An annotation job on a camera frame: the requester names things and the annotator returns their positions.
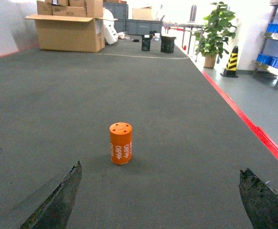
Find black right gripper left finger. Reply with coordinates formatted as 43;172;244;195
21;161;82;229

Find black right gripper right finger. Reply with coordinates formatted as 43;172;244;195
239;168;278;229

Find orange 4680 cylinder cap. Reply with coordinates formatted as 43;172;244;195
109;122;132;165

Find yellow black striped cone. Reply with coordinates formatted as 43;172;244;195
220;46;238;78

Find large open cardboard box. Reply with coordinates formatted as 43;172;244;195
25;14;116;52

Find white foam piece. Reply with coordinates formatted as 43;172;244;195
103;9;118;45

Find potted green plant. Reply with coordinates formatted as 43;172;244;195
196;1;237;68

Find black box right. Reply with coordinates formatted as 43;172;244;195
160;36;176;53

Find black box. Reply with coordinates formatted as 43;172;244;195
141;34;153;51
160;36;176;53

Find black box left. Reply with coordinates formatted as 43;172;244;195
141;34;153;51

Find grey plastic crate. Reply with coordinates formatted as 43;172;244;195
114;19;163;35

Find stacked cardboard boxes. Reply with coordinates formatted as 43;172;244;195
36;0;104;18

